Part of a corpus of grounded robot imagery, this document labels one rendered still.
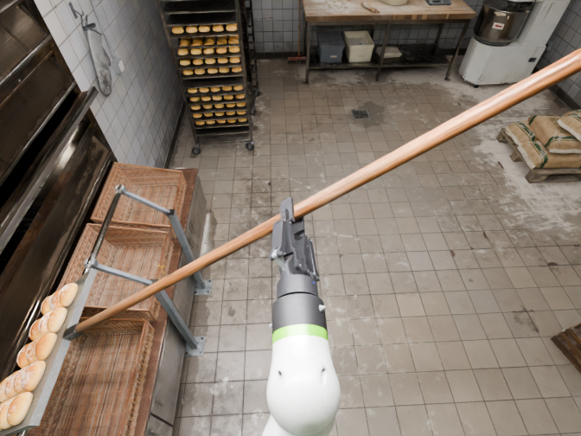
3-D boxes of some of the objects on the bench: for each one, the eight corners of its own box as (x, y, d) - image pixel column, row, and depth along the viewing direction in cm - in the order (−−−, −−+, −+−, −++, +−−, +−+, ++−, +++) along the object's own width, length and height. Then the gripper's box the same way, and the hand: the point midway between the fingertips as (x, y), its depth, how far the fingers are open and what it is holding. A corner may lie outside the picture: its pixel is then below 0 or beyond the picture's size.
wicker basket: (106, 244, 229) (87, 219, 207) (126, 187, 265) (112, 160, 243) (177, 240, 231) (166, 214, 210) (188, 184, 267) (179, 157, 246)
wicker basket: (27, 454, 153) (-16, 448, 131) (71, 333, 189) (42, 313, 167) (133, 445, 155) (108, 439, 133) (156, 328, 191) (140, 308, 169)
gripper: (251, 294, 55) (255, 193, 70) (307, 322, 65) (299, 227, 80) (286, 278, 52) (282, 176, 67) (339, 310, 61) (325, 214, 77)
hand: (292, 215), depth 71 cm, fingers closed on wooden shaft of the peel, 3 cm apart
